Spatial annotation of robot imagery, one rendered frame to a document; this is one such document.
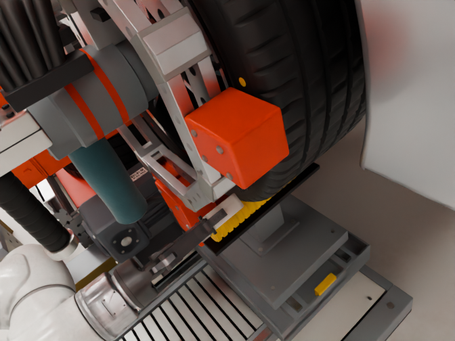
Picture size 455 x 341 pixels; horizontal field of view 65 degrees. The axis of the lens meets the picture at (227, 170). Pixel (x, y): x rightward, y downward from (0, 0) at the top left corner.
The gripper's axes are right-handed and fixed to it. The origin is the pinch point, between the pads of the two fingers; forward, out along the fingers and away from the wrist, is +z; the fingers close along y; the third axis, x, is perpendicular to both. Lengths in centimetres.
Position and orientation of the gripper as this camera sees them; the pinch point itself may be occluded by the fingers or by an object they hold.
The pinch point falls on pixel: (223, 212)
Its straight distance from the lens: 62.3
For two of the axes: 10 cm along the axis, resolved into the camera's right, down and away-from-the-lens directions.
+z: 7.5, -5.8, 3.1
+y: 2.4, -2.0, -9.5
